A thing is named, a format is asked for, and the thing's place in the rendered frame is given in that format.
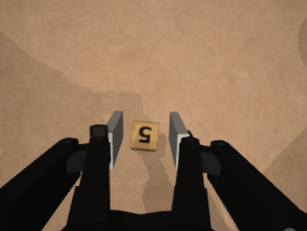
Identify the tan number cube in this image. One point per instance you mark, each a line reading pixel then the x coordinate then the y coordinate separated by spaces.
pixel 144 136

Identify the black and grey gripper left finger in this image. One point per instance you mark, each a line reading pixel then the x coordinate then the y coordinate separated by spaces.
pixel 29 199

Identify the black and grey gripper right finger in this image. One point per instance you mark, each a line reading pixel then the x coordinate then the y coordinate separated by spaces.
pixel 253 202

